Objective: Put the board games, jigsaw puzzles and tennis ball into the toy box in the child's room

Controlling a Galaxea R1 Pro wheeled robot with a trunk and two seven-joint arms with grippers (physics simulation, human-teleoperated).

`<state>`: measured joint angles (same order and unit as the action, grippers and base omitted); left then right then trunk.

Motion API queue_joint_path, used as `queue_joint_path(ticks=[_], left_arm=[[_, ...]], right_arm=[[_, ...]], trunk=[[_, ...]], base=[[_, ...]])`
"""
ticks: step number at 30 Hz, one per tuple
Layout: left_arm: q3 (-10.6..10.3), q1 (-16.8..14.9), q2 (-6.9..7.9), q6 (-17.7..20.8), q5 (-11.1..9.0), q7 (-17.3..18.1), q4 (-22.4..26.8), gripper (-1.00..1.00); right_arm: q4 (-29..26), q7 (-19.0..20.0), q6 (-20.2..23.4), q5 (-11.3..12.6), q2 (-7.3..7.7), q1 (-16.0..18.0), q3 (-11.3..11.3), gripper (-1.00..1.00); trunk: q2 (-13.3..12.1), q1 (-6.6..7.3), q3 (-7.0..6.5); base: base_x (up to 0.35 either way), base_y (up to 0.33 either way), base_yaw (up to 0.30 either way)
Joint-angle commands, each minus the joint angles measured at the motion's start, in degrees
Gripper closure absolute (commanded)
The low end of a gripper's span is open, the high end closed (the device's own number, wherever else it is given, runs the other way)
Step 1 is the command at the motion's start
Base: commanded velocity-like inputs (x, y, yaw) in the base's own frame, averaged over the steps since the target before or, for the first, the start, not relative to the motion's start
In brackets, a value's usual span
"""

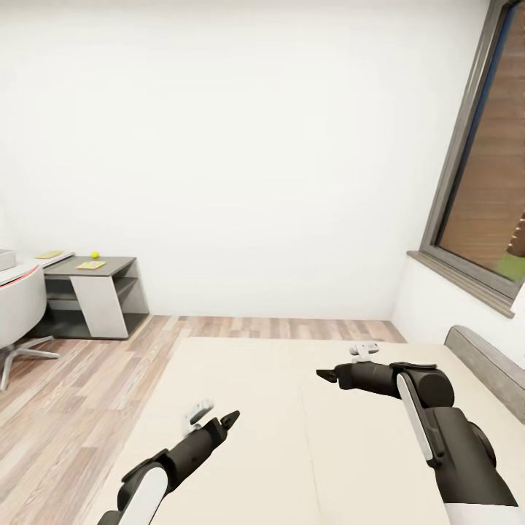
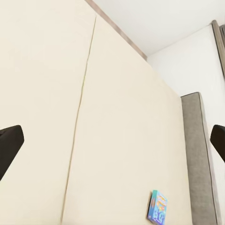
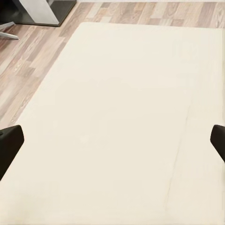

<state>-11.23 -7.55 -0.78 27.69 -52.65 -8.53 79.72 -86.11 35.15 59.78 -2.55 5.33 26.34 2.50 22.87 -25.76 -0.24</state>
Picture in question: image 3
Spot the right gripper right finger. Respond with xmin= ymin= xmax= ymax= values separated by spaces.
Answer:
xmin=210 ymin=124 xmax=225 ymax=162

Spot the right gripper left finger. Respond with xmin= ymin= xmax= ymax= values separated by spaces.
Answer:
xmin=0 ymin=125 xmax=24 ymax=180

